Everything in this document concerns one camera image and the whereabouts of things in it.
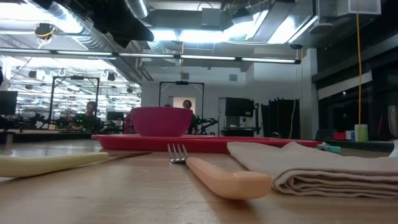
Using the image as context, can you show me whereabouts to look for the white and green container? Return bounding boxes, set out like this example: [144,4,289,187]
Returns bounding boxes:
[354,124,369,142]

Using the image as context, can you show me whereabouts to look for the spoon with teal handle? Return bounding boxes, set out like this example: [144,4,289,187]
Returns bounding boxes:
[317,142,342,154]

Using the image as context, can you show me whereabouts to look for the black gantry frame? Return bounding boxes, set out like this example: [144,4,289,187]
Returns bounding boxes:
[158,81,205,134]
[49,76,100,121]

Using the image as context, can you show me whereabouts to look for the yellow cable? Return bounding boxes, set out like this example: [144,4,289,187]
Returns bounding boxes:
[356,14,364,141]

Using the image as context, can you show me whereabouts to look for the black ceiling dome device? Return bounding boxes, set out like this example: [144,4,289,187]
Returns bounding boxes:
[33,22,56,40]

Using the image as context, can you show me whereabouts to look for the knife with pale yellow handle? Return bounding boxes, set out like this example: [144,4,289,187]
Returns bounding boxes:
[0,151,152,179]

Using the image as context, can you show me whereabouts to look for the silver ventilation duct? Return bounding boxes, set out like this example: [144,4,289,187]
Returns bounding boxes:
[27,0,147,83]
[125,0,150,19]

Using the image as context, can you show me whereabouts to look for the black curtain panels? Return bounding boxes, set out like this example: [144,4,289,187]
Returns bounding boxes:
[261,98,301,140]

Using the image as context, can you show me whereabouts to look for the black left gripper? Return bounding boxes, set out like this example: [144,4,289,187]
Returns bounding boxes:
[62,0,155,49]

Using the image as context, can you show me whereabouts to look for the dark background table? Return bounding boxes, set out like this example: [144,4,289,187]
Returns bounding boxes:
[220,126,262,137]

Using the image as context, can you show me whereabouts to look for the beige cloth napkin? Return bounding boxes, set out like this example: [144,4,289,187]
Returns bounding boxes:
[226,139,398,199]

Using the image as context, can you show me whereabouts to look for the black computer monitor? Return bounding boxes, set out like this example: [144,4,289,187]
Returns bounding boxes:
[0,90,19,116]

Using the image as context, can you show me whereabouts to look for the person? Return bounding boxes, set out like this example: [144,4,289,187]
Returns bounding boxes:
[68,101,102,131]
[182,99,197,134]

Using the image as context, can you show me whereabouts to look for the black wall screen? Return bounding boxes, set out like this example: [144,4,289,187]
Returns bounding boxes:
[224,97,255,118]

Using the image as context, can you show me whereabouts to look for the fork with peach handle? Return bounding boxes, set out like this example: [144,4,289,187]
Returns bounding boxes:
[167,143,273,200]

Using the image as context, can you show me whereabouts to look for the red chair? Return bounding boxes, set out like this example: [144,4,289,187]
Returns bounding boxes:
[123,112,132,134]

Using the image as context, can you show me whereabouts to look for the magenta plastic bowl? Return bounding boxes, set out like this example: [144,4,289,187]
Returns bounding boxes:
[130,106,194,138]

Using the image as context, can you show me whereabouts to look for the long ceiling light bar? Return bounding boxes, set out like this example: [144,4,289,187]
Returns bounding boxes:
[0,48,302,65]

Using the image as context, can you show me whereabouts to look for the grey ceiling box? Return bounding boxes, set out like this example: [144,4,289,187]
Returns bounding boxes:
[201,7,222,27]

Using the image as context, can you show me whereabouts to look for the red plastic tray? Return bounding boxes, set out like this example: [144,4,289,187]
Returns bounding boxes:
[91,134,323,154]

